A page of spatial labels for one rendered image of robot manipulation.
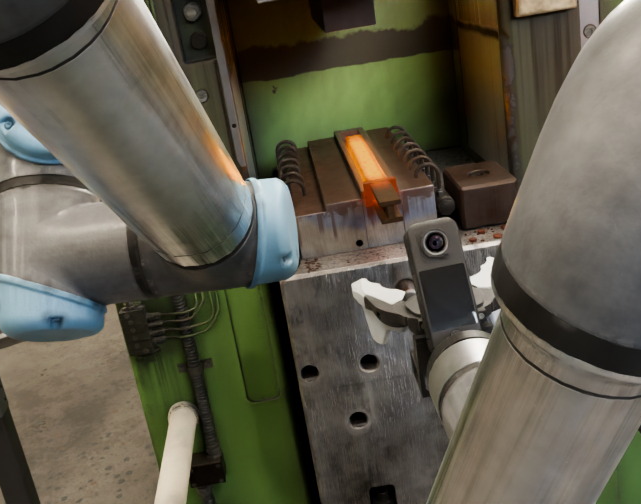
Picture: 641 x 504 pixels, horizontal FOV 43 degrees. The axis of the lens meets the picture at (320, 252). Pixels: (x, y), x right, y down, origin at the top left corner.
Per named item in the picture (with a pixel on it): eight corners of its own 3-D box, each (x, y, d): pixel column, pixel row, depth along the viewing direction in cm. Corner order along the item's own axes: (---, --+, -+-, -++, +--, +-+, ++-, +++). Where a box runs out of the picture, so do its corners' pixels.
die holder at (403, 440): (568, 500, 127) (552, 232, 112) (328, 542, 127) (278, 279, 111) (476, 341, 180) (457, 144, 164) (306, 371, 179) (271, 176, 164)
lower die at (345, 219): (439, 236, 117) (433, 179, 114) (301, 259, 117) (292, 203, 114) (392, 165, 157) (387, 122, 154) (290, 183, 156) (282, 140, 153)
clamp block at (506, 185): (522, 221, 117) (519, 178, 115) (464, 231, 117) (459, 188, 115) (498, 198, 129) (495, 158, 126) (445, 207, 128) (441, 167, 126)
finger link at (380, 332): (339, 336, 85) (402, 361, 78) (330, 284, 83) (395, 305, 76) (360, 325, 87) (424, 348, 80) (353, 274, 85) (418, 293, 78)
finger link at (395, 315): (354, 314, 79) (421, 337, 73) (352, 300, 79) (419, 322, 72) (389, 296, 82) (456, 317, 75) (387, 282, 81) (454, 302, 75)
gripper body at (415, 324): (408, 368, 80) (433, 435, 69) (397, 288, 77) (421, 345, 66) (484, 354, 80) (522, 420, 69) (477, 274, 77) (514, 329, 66)
